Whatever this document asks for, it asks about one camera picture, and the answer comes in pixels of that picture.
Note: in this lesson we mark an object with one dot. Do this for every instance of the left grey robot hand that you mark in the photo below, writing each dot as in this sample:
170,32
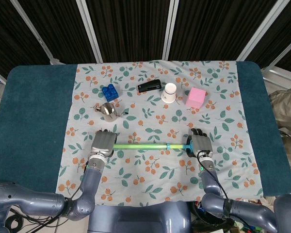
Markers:
103,143

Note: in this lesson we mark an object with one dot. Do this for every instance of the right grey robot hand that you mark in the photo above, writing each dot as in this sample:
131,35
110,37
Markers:
200,143

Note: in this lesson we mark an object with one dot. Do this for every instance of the green stick blue end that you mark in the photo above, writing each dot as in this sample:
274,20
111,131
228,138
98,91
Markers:
138,146

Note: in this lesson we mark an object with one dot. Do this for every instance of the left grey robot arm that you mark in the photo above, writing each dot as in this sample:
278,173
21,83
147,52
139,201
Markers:
51,199

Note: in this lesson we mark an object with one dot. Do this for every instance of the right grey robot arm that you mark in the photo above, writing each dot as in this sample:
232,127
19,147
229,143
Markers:
223,196

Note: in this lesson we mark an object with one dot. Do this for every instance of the small steel pitcher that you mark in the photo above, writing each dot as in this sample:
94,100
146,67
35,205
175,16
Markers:
108,111

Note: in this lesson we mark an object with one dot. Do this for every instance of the pink cube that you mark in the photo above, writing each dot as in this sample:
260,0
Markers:
196,97

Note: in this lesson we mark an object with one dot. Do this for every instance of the floral tablecloth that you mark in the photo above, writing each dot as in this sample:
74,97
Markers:
160,121

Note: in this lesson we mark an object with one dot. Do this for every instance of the blue toy building block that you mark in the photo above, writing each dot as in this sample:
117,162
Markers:
110,92

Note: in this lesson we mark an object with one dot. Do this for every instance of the white paper cup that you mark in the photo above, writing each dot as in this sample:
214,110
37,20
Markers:
169,93

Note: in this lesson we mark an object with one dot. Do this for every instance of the black stapler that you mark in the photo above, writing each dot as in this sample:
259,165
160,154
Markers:
149,86

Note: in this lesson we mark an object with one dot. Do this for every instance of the teal table cover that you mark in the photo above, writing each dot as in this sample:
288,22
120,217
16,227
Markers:
29,126

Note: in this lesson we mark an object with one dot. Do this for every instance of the grey robot torso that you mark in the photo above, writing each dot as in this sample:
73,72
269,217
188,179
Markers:
139,217

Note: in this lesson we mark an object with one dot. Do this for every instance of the khaki fabric bundle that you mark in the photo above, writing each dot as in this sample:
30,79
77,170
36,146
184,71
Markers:
286,114

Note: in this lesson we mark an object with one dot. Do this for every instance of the black folding screen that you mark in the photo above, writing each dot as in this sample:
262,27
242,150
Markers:
145,26

